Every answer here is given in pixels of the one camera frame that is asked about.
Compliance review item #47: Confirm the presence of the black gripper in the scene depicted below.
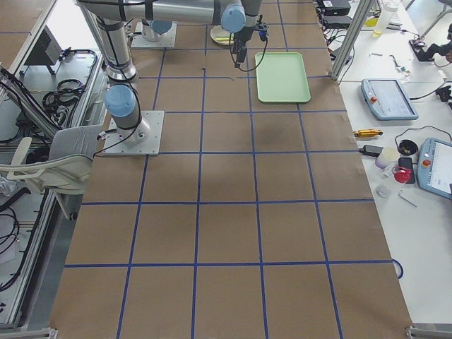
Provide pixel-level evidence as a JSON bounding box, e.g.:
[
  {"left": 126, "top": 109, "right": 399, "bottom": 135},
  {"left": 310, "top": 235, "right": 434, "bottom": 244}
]
[{"left": 232, "top": 27, "right": 254, "bottom": 69}]

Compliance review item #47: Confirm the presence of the white round plate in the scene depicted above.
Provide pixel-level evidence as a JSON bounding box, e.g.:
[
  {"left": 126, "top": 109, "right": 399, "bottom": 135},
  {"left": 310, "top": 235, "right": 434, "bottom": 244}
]
[{"left": 210, "top": 25, "right": 234, "bottom": 46}]

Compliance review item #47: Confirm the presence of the light green tray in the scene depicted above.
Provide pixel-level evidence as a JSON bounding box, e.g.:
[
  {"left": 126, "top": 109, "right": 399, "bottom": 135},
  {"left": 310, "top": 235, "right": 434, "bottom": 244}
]
[{"left": 255, "top": 52, "right": 311, "bottom": 103}]

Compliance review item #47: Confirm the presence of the teach pendant near tray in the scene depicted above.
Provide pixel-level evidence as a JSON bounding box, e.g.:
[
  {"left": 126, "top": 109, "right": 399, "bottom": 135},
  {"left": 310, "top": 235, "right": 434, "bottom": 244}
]
[{"left": 361, "top": 78, "right": 419, "bottom": 121}]

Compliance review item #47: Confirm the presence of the black power adapter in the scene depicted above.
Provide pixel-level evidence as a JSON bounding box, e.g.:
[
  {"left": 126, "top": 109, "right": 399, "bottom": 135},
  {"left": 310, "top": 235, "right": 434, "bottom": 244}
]
[{"left": 359, "top": 144, "right": 383, "bottom": 157}]

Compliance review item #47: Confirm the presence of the white lavender cup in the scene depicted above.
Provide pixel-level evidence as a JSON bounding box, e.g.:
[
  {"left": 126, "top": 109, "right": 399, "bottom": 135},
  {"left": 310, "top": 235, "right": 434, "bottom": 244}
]
[{"left": 375, "top": 147, "right": 400, "bottom": 169}]

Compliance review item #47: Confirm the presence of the black round dish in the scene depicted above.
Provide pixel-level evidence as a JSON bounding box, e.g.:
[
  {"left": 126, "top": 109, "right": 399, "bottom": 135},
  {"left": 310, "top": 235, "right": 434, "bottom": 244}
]
[{"left": 398, "top": 139, "right": 419, "bottom": 156}]

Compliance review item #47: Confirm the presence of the grey electronics box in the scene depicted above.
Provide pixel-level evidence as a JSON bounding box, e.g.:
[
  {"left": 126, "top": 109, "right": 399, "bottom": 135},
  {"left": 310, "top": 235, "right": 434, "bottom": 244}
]
[{"left": 24, "top": 25, "right": 62, "bottom": 76}]

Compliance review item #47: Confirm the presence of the black smartphone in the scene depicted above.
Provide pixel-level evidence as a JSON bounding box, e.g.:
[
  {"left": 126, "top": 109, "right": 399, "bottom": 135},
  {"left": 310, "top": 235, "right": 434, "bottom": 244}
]
[{"left": 398, "top": 157, "right": 417, "bottom": 185}]

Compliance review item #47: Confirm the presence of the red round object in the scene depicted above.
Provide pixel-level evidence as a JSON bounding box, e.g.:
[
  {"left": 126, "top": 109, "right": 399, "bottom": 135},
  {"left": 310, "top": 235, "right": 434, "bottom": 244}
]
[{"left": 391, "top": 166, "right": 412, "bottom": 184}]

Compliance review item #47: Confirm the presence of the white chair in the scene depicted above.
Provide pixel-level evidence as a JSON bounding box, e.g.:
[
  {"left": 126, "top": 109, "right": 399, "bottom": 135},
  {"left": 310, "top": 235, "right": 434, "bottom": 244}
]
[{"left": 1, "top": 124, "right": 102, "bottom": 220}]

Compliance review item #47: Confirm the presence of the metal hex key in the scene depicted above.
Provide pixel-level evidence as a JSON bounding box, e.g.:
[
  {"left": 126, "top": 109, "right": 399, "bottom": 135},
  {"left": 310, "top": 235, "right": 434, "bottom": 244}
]
[{"left": 398, "top": 190, "right": 417, "bottom": 208}]

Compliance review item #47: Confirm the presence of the teach pendant with red button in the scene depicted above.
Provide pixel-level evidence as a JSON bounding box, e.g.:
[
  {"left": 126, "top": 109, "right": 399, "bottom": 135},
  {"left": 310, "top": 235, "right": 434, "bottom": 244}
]
[{"left": 417, "top": 138, "right": 451, "bottom": 200}]

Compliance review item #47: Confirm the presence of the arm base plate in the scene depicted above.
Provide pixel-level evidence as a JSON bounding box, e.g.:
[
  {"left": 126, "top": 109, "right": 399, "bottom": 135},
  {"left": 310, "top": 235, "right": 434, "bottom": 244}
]
[
  {"left": 131, "top": 21, "right": 177, "bottom": 49},
  {"left": 102, "top": 110, "right": 165, "bottom": 156}
]

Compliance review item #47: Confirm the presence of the aluminium frame post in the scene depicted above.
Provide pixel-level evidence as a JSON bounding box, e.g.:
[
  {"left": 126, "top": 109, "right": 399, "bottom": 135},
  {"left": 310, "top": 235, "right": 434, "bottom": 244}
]
[{"left": 330, "top": 0, "right": 372, "bottom": 81}]

